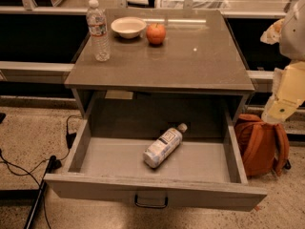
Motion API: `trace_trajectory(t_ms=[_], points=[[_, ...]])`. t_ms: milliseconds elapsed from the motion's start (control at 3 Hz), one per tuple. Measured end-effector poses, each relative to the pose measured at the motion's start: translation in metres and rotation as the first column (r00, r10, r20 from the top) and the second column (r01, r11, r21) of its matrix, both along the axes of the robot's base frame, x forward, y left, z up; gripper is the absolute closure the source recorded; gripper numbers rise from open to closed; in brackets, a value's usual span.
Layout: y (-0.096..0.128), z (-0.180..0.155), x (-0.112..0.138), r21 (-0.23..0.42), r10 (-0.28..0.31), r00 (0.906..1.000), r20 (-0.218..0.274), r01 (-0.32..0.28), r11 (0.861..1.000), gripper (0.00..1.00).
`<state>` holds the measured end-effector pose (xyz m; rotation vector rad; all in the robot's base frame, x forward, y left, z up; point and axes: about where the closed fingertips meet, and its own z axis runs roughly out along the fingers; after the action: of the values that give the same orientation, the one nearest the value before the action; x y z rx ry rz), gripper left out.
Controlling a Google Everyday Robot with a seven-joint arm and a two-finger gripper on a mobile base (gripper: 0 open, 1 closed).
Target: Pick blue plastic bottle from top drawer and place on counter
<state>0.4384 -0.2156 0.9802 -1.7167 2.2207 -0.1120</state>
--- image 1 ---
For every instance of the orange backpack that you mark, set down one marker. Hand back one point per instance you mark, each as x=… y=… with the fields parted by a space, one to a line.
x=263 y=147

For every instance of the black drawer handle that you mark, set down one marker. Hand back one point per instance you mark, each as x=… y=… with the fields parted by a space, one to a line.
x=150 y=201

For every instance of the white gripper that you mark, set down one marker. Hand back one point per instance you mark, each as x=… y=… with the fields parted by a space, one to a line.
x=294 y=35

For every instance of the black power adapter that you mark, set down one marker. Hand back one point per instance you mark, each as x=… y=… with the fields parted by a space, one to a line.
x=70 y=139

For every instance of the black pole on floor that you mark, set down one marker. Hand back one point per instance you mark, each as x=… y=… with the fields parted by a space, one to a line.
x=38 y=200

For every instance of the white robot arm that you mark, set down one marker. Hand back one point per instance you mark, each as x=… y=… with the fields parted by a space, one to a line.
x=292 y=38

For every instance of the grey cabinet with counter top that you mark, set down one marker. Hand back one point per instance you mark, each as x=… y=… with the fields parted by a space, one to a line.
x=198 y=56

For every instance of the white ceramic bowl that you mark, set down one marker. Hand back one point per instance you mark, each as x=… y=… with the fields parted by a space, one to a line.
x=128 y=27

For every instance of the red apple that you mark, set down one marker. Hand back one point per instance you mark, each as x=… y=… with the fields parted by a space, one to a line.
x=156 y=33

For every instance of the grey open top drawer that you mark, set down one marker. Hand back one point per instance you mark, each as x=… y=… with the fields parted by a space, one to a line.
x=106 y=160

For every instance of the clear plastic water bottle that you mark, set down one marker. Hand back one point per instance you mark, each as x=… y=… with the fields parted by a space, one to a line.
x=97 y=24

